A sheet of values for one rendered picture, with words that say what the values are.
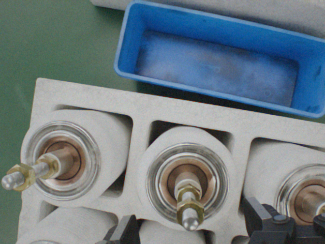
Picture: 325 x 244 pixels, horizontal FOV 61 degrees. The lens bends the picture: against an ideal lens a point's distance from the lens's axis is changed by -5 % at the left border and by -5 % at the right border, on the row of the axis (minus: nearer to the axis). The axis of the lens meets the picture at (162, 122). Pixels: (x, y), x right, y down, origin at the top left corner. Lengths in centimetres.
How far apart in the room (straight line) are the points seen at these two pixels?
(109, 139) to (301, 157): 18
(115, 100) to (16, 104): 29
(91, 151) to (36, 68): 34
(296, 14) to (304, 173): 22
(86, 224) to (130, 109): 14
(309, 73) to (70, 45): 41
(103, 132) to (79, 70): 28
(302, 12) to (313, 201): 24
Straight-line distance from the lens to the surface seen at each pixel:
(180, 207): 18
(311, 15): 42
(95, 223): 35
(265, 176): 29
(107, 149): 27
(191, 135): 26
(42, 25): 59
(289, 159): 28
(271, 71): 53
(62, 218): 34
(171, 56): 52
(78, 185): 28
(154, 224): 37
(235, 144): 34
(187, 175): 25
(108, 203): 36
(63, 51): 56
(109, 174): 28
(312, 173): 29
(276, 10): 42
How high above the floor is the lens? 51
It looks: 86 degrees down
